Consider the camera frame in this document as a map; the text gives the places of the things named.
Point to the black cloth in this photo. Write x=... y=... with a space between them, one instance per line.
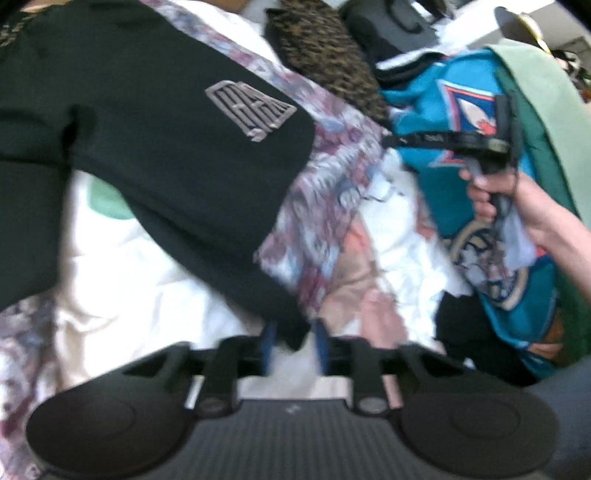
x=466 y=332

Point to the person's right forearm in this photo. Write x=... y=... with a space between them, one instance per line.
x=572 y=249

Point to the grey cap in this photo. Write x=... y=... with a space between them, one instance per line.
x=512 y=23

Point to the person's grey pants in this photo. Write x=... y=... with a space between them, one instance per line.
x=572 y=415

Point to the person's right hand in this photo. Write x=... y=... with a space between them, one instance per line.
x=535 y=203

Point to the white printed bed sheet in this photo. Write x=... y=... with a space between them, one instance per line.
x=138 y=286

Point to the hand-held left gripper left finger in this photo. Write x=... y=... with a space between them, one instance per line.
x=271 y=346

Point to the leopard print cloth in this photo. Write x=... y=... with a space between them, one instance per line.
x=323 y=50

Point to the green cloth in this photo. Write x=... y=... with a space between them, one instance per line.
x=545 y=92

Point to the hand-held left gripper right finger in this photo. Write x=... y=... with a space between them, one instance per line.
x=322 y=348

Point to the teal printed jersey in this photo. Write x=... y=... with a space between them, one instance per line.
x=415 y=106

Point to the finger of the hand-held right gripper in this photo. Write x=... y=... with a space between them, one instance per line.
x=425 y=139

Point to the black shorts with teddy print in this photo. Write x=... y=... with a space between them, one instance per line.
x=161 y=138

